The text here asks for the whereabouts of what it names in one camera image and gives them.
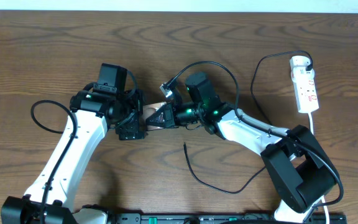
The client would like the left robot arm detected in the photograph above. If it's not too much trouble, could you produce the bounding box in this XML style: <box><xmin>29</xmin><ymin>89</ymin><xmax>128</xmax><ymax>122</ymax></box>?
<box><xmin>1</xmin><ymin>87</ymin><xmax>145</xmax><ymax>223</ymax></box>

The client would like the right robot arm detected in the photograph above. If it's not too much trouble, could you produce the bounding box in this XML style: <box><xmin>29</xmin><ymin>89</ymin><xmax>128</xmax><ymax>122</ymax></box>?
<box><xmin>145</xmin><ymin>72</ymin><xmax>341</xmax><ymax>223</ymax></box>

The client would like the white USB charger adapter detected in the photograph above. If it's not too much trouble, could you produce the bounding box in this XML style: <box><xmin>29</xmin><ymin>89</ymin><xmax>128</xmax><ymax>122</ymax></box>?
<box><xmin>290</xmin><ymin>55</ymin><xmax>315</xmax><ymax>80</ymax></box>

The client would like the white power strip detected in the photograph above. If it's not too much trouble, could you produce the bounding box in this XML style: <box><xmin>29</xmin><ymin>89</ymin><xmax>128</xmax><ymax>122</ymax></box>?
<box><xmin>291</xmin><ymin>67</ymin><xmax>319</xmax><ymax>114</ymax></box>

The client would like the black mounting rail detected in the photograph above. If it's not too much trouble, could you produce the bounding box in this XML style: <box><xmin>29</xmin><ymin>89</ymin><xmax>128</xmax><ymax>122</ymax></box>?
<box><xmin>82</xmin><ymin>212</ymin><xmax>347</xmax><ymax>224</ymax></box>

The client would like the black charger cable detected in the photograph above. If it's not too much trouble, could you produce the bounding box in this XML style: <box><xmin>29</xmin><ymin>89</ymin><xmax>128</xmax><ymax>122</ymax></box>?
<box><xmin>183</xmin><ymin>50</ymin><xmax>314</xmax><ymax>195</ymax></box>

